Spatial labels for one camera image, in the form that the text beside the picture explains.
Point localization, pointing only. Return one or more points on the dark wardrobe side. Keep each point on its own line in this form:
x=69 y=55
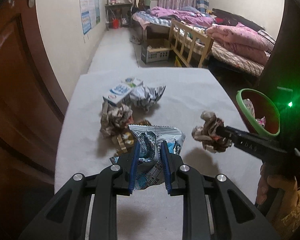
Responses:
x=280 y=80

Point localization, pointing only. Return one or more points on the person right hand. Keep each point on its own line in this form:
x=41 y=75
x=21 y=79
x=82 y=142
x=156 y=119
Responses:
x=289 y=186

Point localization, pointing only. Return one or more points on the dark side table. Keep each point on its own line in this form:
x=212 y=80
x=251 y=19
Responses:
x=121 y=11

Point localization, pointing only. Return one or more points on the blue white snack wrapper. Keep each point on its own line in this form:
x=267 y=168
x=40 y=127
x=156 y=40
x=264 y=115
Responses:
x=149 y=171

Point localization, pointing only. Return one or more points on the brown paper ball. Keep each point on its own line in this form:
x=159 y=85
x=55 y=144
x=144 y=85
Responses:
x=115 y=119

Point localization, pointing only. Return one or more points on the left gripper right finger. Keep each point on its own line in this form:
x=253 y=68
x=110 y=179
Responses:
x=213 y=207

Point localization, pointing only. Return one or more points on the grey white paper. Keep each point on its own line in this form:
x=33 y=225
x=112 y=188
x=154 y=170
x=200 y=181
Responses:
x=145 y=97

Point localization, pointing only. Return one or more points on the blue wall poster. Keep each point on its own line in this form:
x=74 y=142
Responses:
x=90 y=14

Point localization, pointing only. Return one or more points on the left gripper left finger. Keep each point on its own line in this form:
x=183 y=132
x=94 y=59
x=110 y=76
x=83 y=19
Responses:
x=85 y=207

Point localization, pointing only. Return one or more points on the cardboard box on floor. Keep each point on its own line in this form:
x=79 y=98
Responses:
x=155 y=50

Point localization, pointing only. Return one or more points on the pink folded quilt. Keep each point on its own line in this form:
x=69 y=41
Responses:
x=242 y=41

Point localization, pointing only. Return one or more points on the red bucket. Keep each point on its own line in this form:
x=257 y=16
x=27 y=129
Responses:
x=115 y=23

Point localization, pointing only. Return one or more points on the white blue milk carton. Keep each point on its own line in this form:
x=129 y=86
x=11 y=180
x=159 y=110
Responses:
x=116 y=95

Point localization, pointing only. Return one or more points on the pink snack wrapper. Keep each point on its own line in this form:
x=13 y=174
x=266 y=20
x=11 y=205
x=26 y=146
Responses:
x=249 y=105

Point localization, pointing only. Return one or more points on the bed with checkered sheet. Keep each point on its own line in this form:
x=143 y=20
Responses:
x=217 y=52

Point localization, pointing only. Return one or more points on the wooden bed rail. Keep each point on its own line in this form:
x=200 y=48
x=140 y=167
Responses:
x=186 y=41

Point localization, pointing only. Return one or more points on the brown wooden door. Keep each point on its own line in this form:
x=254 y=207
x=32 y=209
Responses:
x=32 y=105

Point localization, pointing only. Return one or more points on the green rimmed red trash bin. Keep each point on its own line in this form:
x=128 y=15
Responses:
x=266 y=121

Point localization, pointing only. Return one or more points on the purple rumpled blanket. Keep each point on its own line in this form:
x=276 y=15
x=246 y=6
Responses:
x=193 y=17

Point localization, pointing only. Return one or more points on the blue white striped pillow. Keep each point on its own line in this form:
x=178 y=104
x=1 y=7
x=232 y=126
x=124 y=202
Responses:
x=202 y=5

